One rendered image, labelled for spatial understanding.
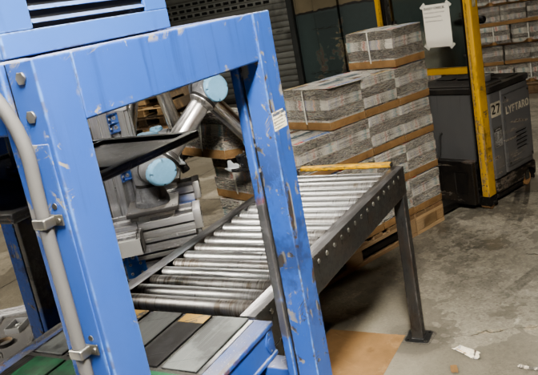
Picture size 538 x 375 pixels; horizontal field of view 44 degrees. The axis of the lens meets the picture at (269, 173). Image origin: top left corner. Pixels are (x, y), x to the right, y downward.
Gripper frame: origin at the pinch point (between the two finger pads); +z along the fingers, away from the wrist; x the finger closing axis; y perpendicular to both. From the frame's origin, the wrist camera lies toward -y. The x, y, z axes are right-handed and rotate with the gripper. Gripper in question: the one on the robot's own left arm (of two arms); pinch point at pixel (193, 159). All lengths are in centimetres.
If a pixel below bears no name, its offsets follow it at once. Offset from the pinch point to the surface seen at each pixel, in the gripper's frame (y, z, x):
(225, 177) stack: -13.2, 13.5, 6.0
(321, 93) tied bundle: 8, 40, 66
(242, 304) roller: 16, 155, -98
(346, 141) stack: -23, 44, 70
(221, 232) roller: 9, 101, -63
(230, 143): 10.6, 35.5, 1.3
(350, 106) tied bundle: -7, 44, 81
